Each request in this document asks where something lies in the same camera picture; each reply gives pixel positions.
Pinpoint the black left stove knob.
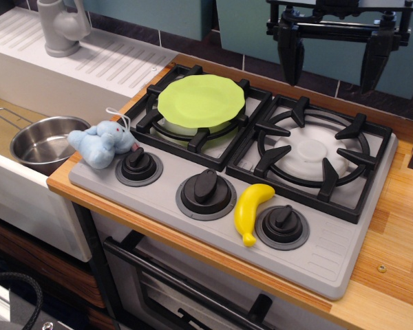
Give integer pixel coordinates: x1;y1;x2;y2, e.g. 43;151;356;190
115;147;163;187

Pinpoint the small steel saucepan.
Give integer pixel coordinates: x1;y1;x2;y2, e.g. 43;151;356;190
0;107;90;176

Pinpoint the grey toy stove top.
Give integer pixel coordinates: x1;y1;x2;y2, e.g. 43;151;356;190
69;143;385;300

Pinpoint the toy oven door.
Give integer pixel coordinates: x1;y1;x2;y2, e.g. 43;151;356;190
103;231;328;329

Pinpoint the black stove knob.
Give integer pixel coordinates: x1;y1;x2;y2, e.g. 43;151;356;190
176;168;237;221
255;205;310;251
115;147;163;187

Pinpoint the black right stove knob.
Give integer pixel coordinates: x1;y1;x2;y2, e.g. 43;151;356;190
255;205;310;251

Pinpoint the white toy sink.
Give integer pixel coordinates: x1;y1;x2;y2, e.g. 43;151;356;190
0;7;176;262

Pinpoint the light green plastic plate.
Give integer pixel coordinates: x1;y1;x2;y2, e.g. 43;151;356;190
157;74;245;129

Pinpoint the black right burner grate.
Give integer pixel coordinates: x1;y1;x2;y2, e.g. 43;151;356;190
226;96;398;223

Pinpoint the grey toy faucet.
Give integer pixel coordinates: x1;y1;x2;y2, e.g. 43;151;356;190
37;0;91;58

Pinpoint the yellow toy banana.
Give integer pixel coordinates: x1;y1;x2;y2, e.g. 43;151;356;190
234;184;275;247

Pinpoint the black braided cable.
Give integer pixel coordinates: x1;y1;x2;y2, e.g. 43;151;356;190
0;272;44;330

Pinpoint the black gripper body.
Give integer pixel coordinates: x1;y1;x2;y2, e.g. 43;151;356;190
266;1;413;47

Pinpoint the blue plush elephant toy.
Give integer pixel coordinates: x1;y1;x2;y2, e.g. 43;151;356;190
67;107;140;169

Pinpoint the black middle stove knob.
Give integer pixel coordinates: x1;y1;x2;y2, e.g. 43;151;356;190
176;168;237;221

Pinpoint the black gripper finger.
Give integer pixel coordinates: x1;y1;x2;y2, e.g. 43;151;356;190
277;24;304;86
360;31;394;94

